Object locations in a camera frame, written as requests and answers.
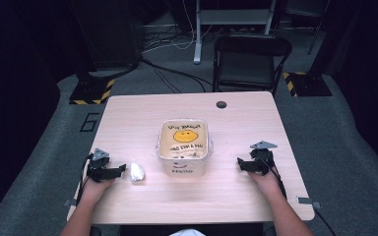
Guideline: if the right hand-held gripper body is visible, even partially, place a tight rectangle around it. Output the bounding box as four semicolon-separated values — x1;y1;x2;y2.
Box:
249;140;279;176

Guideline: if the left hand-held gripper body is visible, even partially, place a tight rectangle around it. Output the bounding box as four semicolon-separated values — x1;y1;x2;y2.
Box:
86;147;113;184

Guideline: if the white paper ball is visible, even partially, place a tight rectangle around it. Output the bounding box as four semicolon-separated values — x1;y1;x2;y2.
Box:
129;162;147;183

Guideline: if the white bin with smiley bag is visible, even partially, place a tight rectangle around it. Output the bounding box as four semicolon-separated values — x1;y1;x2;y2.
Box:
156;118;215;178

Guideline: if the person's left hand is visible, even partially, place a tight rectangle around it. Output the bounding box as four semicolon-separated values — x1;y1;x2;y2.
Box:
79;176;116;207

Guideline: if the person's right hand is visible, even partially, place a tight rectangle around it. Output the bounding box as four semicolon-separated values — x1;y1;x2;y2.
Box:
247;165;285;202

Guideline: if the black base with yellow stripes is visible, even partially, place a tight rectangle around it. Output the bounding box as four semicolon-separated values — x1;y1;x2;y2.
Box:
282;71;334;98
68;72;116;106

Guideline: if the person's white clothing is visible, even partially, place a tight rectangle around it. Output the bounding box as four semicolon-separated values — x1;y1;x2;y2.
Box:
168;228;207;236

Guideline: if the black folding chair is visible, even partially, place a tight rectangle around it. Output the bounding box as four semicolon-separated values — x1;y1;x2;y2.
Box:
212;33;293;96

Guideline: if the white metal stand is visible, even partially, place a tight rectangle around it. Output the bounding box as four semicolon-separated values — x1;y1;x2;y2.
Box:
193;0;278;65

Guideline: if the right hand-held gripper cable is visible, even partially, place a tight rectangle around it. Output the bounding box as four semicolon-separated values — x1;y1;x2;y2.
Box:
257;155;288;201

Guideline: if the hand-held gripper cable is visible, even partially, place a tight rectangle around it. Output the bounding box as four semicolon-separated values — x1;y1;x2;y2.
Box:
257;155;288;201
76;153;95;206

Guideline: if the left hand-held gripper cable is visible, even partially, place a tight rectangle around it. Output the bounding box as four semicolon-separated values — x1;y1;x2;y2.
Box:
76;153;95;206

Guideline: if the black floor cable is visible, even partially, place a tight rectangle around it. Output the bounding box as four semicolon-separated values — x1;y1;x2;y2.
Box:
140;57;215;94

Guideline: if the white floor cable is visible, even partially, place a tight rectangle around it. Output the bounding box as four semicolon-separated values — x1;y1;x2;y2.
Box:
142;0;213;53

